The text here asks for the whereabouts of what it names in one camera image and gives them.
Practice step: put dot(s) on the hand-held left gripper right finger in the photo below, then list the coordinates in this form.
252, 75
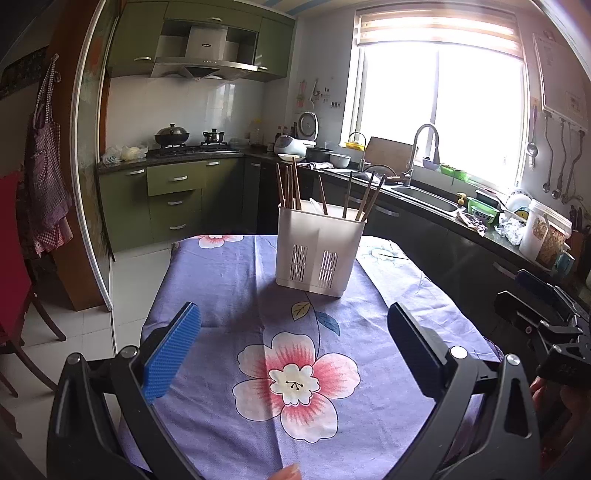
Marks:
415, 355

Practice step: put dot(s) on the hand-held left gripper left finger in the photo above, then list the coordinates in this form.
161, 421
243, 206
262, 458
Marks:
171, 355

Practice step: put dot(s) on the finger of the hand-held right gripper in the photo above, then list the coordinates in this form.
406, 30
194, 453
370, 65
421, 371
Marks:
538, 285
521, 314

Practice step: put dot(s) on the white plastic utensil holder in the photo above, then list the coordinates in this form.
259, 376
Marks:
318, 249

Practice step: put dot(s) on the person's right hand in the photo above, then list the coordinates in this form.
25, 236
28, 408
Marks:
575, 408

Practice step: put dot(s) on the person's left hand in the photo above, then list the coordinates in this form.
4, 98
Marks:
284, 473

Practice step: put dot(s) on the teal cup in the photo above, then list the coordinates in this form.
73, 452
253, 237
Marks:
564, 264

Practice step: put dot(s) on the white plastic bucket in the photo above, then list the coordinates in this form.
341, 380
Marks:
540, 235

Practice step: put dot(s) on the crumpled clear plastic bag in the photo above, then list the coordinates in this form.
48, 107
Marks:
510, 230

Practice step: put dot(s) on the knife block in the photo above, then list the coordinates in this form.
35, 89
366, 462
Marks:
581, 240

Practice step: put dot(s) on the stack of white plates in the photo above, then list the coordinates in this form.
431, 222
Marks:
518, 203

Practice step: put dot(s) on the green bowl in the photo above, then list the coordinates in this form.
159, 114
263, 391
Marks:
483, 213

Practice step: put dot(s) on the purple floral tablecloth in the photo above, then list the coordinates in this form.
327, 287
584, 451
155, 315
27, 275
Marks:
231, 286

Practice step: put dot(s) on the patterned dish rag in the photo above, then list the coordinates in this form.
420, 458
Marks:
471, 222

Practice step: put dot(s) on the hanging metal ladle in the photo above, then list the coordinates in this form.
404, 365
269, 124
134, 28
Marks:
532, 150

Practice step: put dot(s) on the steel sink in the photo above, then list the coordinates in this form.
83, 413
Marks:
429, 198

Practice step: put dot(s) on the green basket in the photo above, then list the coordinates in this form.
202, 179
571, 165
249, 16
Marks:
453, 173

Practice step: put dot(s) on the purple bowl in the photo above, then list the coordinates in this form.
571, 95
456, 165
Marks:
431, 164

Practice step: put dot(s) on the green base cabinet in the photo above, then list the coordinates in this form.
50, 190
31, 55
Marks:
175, 194

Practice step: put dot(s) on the tall steel faucet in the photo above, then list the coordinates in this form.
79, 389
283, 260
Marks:
435, 143

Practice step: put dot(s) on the black wok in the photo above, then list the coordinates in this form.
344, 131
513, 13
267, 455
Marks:
381, 174

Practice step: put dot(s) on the red wooden chair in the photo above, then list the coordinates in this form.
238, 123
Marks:
11, 240

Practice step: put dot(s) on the wooden cutting board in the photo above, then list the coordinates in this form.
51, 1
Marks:
388, 154

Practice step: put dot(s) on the window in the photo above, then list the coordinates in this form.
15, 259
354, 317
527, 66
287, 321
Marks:
438, 106

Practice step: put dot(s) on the white plastic bags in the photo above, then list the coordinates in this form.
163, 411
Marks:
124, 154

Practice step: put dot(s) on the gas stove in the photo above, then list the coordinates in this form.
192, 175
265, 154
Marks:
198, 149

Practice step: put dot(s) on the grey bowl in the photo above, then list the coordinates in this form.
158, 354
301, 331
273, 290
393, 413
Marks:
340, 160

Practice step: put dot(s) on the checked apron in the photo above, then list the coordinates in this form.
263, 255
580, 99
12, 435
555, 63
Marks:
48, 175

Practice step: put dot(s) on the yellow basket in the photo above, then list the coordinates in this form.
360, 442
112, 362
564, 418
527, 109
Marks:
356, 145

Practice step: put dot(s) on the black clay pot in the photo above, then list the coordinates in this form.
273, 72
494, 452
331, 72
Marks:
171, 136

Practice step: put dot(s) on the black cooking pot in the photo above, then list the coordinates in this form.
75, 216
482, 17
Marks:
319, 154

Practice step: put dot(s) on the white plate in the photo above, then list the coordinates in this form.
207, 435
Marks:
291, 158

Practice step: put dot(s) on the oil bottle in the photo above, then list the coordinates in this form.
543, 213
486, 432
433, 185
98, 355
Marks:
255, 131

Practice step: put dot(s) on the white rice cooker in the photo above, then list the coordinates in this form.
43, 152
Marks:
291, 145

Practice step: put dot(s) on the striped window blind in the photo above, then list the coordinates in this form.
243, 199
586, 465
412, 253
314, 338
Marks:
438, 32

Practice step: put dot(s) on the steel range hood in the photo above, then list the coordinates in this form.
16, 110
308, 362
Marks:
203, 55

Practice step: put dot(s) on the sliding door frame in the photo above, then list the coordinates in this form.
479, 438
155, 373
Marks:
90, 161

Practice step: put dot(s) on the green wall cabinet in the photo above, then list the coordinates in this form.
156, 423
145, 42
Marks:
134, 41

